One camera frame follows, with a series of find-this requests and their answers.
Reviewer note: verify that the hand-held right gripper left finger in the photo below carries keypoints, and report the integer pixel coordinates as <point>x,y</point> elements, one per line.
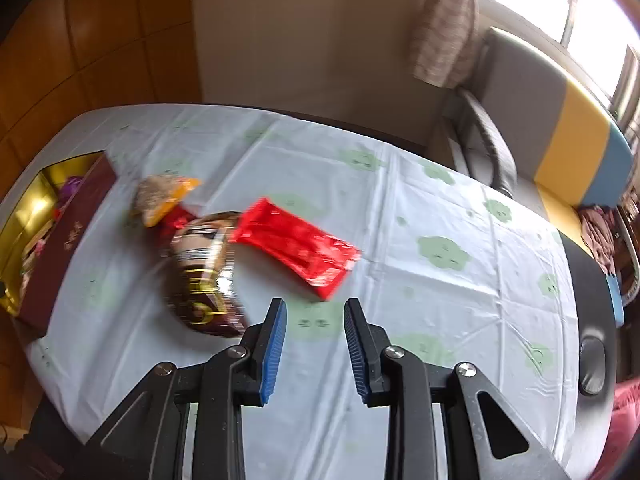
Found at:
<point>272,355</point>

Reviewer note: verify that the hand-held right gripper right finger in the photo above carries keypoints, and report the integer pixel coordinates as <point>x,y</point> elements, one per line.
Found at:
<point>356,355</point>

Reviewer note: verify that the large brown snack bag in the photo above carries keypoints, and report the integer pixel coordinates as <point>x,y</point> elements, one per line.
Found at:
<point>205,270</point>

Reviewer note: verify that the large red snack packet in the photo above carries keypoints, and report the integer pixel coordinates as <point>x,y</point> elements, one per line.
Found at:
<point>295,247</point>

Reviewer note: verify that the small shiny red snack packet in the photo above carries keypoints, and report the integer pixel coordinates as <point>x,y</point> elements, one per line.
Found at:
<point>175,224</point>

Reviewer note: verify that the tan yellow snack packet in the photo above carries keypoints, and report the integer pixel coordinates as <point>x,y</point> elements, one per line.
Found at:
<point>162,195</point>

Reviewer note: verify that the dark red gold-lined tin box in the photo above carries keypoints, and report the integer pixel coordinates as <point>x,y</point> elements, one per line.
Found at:
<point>65,240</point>

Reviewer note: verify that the purple snack packet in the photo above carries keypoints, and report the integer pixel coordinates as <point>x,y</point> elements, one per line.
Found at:
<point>72,187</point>

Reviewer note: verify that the black chair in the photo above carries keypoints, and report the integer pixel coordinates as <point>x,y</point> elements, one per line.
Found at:
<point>592,310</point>

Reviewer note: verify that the grey sofa armrest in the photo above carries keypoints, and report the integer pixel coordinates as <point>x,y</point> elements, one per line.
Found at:
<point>492,140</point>

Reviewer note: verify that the pink cloth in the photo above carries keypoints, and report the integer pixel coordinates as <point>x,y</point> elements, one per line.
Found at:
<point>600,237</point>

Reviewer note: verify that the grey yellow blue sofa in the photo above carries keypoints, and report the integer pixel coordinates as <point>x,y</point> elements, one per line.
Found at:
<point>530,95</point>

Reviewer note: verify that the pink checked curtain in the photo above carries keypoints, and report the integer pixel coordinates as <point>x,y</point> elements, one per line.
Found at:
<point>442,25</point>

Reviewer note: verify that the wooden wardrobe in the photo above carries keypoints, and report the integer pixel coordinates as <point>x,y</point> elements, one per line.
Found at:
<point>100,35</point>

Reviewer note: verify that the window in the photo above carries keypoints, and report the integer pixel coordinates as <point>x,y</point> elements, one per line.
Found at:
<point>550,0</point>

